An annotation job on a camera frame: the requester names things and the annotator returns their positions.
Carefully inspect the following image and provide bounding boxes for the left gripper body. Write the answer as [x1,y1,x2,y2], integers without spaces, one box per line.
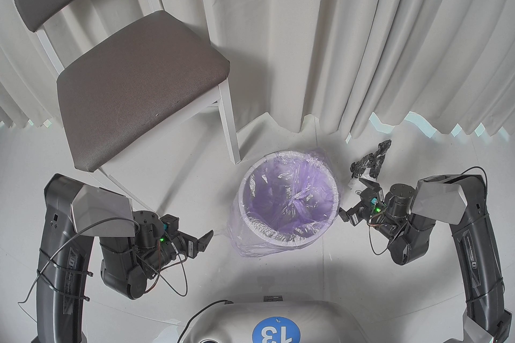
[171,231,202,261]

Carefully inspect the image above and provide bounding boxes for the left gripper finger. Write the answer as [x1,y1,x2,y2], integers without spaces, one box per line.
[198,230,215,253]

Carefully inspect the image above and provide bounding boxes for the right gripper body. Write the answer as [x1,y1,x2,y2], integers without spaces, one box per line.
[346,202,379,229]

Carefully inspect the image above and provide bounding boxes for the clear printed wrapper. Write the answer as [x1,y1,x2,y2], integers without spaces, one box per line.
[347,173,377,197]

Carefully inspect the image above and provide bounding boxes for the black plastic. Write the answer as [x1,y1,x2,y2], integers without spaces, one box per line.
[349,140,393,180]

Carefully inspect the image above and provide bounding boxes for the purple plastic bag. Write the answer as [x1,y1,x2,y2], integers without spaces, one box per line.
[226,148,343,258]

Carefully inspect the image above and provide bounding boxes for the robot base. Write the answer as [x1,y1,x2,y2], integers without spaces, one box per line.
[177,294,367,343]

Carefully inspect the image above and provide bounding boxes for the white trash bin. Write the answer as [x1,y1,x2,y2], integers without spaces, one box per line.
[239,150,339,250]

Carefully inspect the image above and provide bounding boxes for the white curtain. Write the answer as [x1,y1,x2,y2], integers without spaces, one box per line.
[0,0,327,133]
[306,0,515,143]

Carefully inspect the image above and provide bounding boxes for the white chair grey cushions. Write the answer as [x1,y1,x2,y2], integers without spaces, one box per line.
[13,0,242,213]

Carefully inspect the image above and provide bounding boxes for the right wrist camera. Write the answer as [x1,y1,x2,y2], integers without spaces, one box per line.
[360,189,383,209]

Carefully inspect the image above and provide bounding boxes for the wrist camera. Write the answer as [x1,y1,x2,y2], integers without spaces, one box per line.
[360,189,383,209]
[160,215,180,237]

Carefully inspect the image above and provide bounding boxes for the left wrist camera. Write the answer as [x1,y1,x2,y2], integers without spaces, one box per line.
[160,215,180,237]

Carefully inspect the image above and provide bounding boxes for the black cable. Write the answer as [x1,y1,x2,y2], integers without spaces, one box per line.
[461,166,489,217]
[16,217,141,304]
[177,299,235,343]

